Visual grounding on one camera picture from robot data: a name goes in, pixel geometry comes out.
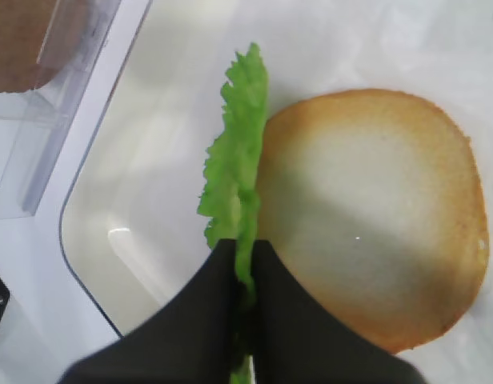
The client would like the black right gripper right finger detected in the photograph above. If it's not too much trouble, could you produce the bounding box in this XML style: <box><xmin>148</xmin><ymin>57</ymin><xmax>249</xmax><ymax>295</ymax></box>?
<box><xmin>252</xmin><ymin>240</ymin><xmax>425</xmax><ymax>383</ymax></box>

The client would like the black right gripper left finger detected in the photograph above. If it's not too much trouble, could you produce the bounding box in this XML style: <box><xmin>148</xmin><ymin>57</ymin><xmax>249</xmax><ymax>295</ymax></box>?
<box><xmin>60</xmin><ymin>239</ymin><xmax>238</xmax><ymax>383</ymax></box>

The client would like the green lettuce leaf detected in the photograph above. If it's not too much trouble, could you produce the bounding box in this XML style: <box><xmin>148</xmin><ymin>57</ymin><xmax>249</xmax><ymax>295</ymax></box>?
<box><xmin>198</xmin><ymin>42</ymin><xmax>269</xmax><ymax>383</ymax></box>

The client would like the cream rectangular metal tray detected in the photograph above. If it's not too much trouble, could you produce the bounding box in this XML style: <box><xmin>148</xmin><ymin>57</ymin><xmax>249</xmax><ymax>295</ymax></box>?
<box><xmin>58</xmin><ymin>0</ymin><xmax>493</xmax><ymax>384</ymax></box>

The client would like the toasted bun bottom slice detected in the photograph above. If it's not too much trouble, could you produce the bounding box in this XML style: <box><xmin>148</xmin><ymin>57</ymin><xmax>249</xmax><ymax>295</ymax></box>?
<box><xmin>256</xmin><ymin>89</ymin><xmax>490</xmax><ymax>353</ymax></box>

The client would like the clear acrylic left rack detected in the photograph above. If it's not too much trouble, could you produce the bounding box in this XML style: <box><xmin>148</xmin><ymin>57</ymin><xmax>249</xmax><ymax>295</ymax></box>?
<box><xmin>0</xmin><ymin>0</ymin><xmax>154</xmax><ymax>222</ymax></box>

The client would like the white paper tray liner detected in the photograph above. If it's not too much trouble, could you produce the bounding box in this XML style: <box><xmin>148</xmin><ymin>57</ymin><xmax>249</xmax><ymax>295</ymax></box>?
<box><xmin>232</xmin><ymin>1</ymin><xmax>493</xmax><ymax>383</ymax></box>

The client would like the brown bun in left rack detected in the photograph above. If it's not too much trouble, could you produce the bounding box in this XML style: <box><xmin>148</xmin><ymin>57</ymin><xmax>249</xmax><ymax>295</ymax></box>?
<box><xmin>0</xmin><ymin>1</ymin><xmax>90</xmax><ymax>93</ymax></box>

